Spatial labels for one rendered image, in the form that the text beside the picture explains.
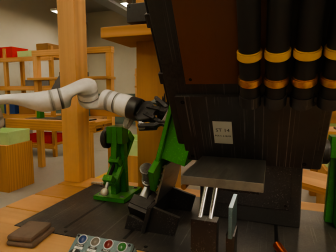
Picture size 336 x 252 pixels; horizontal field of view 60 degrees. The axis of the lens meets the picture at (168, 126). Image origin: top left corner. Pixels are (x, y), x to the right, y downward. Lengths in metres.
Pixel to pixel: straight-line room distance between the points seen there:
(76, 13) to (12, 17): 8.95
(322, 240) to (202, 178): 0.46
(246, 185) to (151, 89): 0.72
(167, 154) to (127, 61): 11.43
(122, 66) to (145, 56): 11.06
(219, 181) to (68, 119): 0.96
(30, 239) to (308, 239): 0.73
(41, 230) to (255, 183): 0.59
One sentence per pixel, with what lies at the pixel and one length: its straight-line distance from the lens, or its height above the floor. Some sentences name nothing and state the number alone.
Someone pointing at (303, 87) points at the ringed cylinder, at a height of 1.31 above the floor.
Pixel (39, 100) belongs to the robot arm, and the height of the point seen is 1.27.
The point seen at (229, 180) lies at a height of 1.13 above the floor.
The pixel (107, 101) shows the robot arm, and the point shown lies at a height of 1.27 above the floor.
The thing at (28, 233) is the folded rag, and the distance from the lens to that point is 0.89.
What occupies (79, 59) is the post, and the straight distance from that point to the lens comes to 1.40.
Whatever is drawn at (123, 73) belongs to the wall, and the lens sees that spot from 12.23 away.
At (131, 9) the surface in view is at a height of 1.61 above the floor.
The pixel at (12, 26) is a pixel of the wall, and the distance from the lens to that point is 10.29.
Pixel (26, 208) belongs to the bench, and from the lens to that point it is 1.21.
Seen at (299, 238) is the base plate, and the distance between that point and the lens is 0.93.
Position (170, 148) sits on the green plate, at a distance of 0.79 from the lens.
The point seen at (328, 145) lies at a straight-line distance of 0.97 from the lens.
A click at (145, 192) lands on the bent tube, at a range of 0.90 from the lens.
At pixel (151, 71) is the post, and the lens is 1.19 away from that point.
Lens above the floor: 1.30
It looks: 7 degrees down
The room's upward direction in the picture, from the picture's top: straight up
